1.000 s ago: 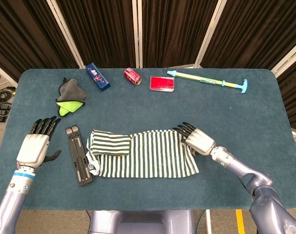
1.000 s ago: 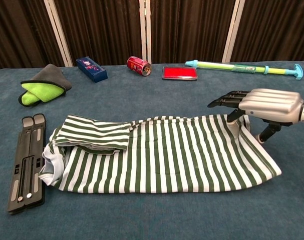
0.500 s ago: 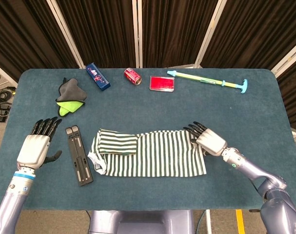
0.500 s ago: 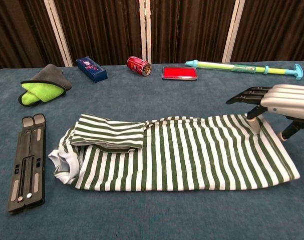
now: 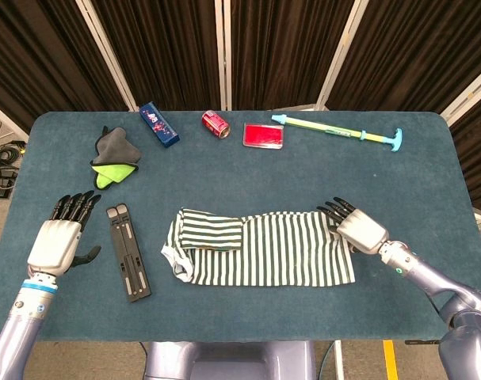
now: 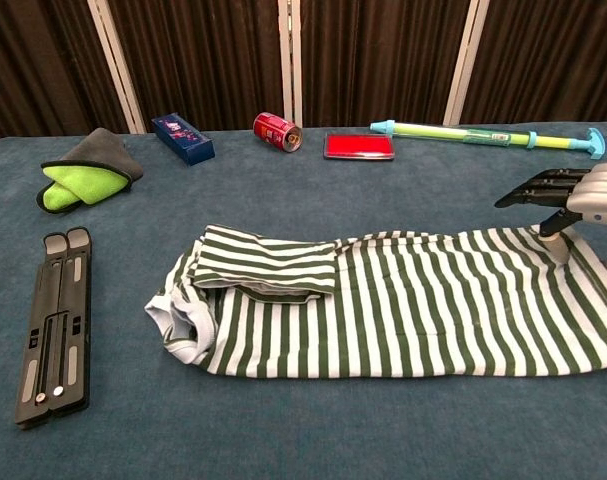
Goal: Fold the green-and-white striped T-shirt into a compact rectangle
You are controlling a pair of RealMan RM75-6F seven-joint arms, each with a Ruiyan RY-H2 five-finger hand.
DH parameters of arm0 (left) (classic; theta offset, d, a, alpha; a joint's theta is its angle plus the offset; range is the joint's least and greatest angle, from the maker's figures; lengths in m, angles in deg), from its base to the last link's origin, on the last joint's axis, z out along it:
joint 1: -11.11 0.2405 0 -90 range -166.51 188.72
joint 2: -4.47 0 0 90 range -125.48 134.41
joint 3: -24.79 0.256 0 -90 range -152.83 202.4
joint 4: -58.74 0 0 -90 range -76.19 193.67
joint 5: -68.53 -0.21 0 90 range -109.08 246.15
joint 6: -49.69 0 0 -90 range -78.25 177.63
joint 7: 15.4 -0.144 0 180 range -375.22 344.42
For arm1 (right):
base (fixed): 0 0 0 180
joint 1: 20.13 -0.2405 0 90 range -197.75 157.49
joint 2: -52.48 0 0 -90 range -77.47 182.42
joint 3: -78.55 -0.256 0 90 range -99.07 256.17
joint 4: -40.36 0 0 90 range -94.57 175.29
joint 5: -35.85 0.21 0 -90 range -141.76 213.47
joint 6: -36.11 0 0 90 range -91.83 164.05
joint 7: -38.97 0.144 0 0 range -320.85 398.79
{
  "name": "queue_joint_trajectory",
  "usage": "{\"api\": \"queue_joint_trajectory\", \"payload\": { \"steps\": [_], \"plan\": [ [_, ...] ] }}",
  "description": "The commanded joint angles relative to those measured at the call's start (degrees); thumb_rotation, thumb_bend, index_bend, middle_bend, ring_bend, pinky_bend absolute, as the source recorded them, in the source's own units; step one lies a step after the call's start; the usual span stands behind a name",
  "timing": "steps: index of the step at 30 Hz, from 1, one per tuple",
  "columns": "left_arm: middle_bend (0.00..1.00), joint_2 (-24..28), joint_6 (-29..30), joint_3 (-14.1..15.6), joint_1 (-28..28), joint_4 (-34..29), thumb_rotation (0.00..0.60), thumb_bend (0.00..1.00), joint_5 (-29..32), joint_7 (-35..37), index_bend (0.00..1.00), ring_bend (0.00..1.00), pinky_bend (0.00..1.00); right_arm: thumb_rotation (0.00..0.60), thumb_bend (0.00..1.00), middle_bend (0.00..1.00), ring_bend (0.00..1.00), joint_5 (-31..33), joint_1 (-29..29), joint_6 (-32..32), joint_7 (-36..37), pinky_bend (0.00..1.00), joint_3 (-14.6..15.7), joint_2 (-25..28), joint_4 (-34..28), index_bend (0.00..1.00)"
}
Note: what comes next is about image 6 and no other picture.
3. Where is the dark blue rectangular box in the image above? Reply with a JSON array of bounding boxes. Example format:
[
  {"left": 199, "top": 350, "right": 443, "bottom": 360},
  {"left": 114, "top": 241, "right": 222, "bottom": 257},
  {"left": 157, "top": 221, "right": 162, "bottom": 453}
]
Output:
[{"left": 150, "top": 113, "right": 217, "bottom": 167}]

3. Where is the red soda can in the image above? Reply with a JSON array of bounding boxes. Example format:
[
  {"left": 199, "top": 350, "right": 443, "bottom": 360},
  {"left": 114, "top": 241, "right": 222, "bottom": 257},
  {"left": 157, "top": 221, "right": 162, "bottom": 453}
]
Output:
[{"left": 252, "top": 111, "right": 303, "bottom": 153}]

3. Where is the red ink pad case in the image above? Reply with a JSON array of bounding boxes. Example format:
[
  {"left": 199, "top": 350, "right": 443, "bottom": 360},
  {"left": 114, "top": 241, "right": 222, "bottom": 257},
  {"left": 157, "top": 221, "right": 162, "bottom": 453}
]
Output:
[{"left": 323, "top": 131, "right": 396, "bottom": 162}]

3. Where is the green grey microfiber cloth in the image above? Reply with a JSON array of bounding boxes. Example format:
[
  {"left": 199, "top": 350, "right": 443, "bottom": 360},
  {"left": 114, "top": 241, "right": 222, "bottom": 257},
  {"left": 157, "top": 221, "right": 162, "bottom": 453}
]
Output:
[{"left": 35, "top": 127, "right": 145, "bottom": 215}]

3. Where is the dark brown pleated curtain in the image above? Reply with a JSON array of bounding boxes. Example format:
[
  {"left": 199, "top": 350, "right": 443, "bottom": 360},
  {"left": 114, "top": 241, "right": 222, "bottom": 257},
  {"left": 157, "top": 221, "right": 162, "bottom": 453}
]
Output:
[
  {"left": 0, "top": 0, "right": 134, "bottom": 144},
  {"left": 460, "top": 0, "right": 607, "bottom": 126},
  {"left": 300, "top": 0, "right": 472, "bottom": 129},
  {"left": 107, "top": 0, "right": 284, "bottom": 134}
]

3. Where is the green blue toy water pump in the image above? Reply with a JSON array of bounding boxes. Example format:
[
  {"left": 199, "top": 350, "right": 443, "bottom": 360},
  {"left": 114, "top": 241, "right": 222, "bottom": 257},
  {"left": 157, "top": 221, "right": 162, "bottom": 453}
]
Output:
[{"left": 369, "top": 118, "right": 607, "bottom": 162}]

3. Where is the green white striped T-shirt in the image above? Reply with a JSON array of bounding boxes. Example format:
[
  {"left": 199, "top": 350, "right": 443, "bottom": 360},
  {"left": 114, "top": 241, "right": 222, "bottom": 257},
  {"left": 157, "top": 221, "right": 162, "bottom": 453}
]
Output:
[{"left": 143, "top": 223, "right": 607, "bottom": 380}]

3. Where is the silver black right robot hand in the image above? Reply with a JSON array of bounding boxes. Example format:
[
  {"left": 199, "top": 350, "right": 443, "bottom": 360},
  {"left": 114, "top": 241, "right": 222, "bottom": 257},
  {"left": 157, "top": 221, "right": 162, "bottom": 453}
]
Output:
[{"left": 493, "top": 160, "right": 607, "bottom": 266}]

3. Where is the white partition frame post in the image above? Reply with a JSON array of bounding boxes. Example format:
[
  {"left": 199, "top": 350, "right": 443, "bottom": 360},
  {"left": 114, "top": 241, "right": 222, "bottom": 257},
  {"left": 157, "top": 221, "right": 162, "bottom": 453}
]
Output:
[
  {"left": 86, "top": 0, "right": 148, "bottom": 135},
  {"left": 442, "top": 0, "right": 490, "bottom": 126},
  {"left": 277, "top": 0, "right": 304, "bottom": 129}
]

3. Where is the black folding laptop stand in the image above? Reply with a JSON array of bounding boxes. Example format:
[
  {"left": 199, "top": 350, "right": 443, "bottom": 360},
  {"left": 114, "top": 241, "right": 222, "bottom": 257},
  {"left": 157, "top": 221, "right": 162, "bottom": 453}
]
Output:
[{"left": 13, "top": 225, "right": 93, "bottom": 431}]

